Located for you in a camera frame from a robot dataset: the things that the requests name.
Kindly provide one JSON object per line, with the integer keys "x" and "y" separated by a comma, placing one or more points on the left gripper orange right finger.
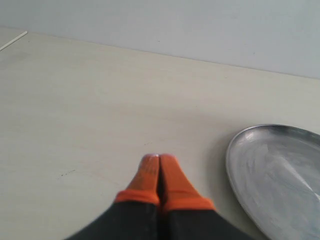
{"x": 187, "y": 215}

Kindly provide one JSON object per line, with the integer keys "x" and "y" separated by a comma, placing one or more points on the round metal plate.
{"x": 274, "y": 172}

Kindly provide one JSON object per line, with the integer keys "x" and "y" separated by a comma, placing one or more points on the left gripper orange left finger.
{"x": 133, "y": 213}

